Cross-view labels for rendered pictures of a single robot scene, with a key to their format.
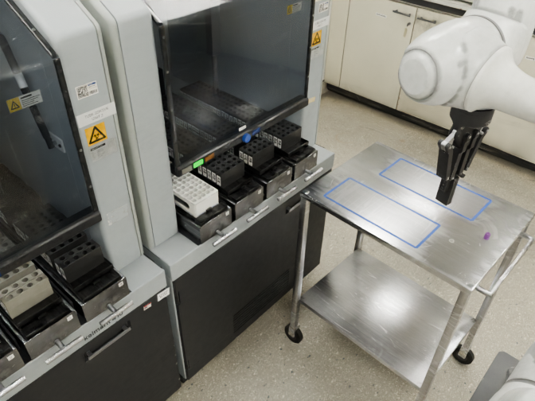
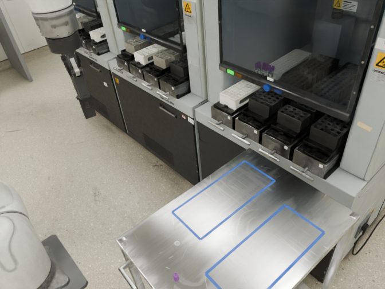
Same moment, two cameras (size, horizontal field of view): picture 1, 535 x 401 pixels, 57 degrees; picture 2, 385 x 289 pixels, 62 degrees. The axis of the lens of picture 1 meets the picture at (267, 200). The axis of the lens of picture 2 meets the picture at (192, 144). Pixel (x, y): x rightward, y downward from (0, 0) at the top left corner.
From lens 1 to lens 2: 164 cm
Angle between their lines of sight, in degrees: 73
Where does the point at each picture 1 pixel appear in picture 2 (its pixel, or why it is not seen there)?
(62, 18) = not seen: outside the picture
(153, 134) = (213, 31)
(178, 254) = (204, 110)
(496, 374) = (70, 269)
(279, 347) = not seen: hidden behind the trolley
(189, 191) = (233, 90)
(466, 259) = (150, 248)
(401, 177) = (282, 224)
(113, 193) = (192, 47)
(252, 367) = not seen: hidden behind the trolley
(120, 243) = (193, 78)
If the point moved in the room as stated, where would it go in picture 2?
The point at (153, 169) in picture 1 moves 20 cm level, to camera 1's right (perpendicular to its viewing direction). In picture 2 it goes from (211, 53) to (207, 74)
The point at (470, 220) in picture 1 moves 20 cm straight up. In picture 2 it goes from (205, 272) to (200, 228)
